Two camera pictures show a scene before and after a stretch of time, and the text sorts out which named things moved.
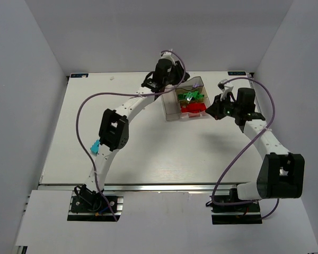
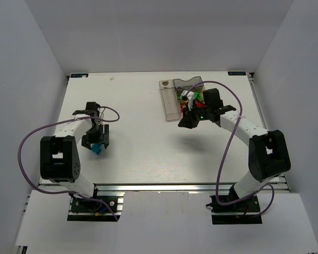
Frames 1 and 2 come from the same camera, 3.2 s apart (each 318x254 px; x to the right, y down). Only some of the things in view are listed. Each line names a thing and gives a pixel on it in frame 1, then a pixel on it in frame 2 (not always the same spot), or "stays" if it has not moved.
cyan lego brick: x=95 y=147 stays
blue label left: x=79 y=75 stays
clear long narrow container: x=171 y=105 stays
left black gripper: x=180 y=76 → x=96 y=140
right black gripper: x=217 y=107 → x=190 y=116
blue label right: x=237 y=73 stays
